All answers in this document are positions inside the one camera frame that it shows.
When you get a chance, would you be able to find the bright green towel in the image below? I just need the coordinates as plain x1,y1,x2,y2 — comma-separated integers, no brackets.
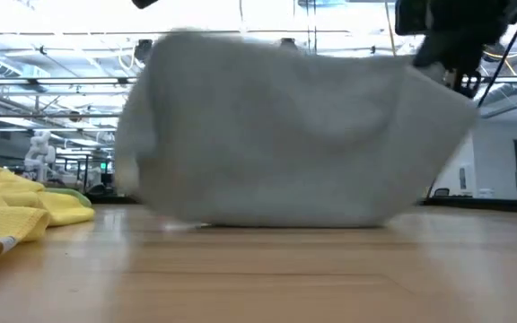
45,187,92,208

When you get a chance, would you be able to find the black metal table frame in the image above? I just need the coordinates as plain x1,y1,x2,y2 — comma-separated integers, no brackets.
85,192,517,214

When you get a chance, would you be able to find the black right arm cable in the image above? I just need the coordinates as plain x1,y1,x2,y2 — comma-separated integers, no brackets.
424,11,517,201

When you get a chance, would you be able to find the blue-grey towel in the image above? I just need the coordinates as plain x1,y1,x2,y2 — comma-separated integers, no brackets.
114,29,480,230

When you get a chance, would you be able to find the yellow towel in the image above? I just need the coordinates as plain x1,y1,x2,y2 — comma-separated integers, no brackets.
0,161,96,264

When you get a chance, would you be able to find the ceiling cable reel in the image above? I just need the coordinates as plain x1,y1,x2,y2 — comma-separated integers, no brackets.
482,42,513,64
133,39,154,63

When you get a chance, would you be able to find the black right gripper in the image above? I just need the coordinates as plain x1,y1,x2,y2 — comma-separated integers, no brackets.
413,0,517,99

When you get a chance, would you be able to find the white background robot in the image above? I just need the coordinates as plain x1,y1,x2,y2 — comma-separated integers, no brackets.
23,129,57,180

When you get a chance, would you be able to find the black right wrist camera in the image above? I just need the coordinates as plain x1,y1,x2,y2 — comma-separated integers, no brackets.
395,0,431,36

